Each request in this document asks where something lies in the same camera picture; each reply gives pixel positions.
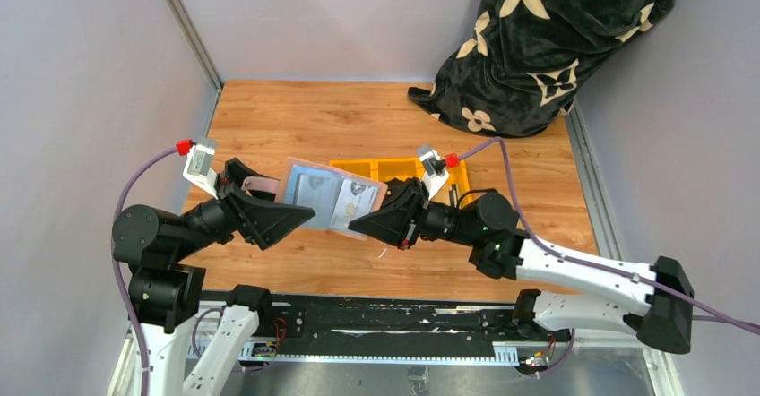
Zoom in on beige leather card holder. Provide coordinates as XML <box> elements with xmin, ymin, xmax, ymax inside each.
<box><xmin>242</xmin><ymin>158</ymin><xmax>388</xmax><ymax>240</ymax></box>

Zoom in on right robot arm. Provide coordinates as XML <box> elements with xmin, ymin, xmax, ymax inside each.
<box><xmin>349</xmin><ymin>178</ymin><xmax>694</xmax><ymax>355</ymax></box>

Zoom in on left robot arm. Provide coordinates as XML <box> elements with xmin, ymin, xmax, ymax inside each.
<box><xmin>112</xmin><ymin>159</ymin><xmax>315</xmax><ymax>395</ymax></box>

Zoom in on yellow bin with black card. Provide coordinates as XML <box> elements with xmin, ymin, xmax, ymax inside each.
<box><xmin>372</xmin><ymin>157</ymin><xmax>423</xmax><ymax>182</ymax></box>

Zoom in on striped cards in bin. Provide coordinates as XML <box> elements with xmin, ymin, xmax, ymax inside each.
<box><xmin>448</xmin><ymin>184</ymin><xmax>460</xmax><ymax>208</ymax></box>

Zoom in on yellow bin with silver cards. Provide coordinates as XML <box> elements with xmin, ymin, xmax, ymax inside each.
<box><xmin>329</xmin><ymin>159</ymin><xmax>378</xmax><ymax>180</ymax></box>

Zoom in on black floral blanket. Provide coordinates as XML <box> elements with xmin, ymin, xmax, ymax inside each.
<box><xmin>408</xmin><ymin>0</ymin><xmax>675</xmax><ymax>138</ymax></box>

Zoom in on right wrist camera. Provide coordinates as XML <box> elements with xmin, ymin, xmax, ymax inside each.
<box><xmin>416</xmin><ymin>144</ymin><xmax>449</xmax><ymax>200</ymax></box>

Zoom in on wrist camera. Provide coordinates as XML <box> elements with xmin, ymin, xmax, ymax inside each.
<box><xmin>416</xmin><ymin>144</ymin><xmax>449</xmax><ymax>200</ymax></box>
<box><xmin>177</xmin><ymin>137</ymin><xmax>218</xmax><ymax>198</ymax></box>

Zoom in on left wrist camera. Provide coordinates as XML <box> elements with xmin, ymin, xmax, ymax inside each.
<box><xmin>177</xmin><ymin>137</ymin><xmax>218</xmax><ymax>198</ymax></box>

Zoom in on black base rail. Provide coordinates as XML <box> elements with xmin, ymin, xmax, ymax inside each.
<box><xmin>127</xmin><ymin>288</ymin><xmax>669</xmax><ymax>366</ymax></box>

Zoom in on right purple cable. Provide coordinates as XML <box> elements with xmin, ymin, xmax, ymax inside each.
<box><xmin>444</xmin><ymin>136</ymin><xmax>760</xmax><ymax>336</ymax></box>

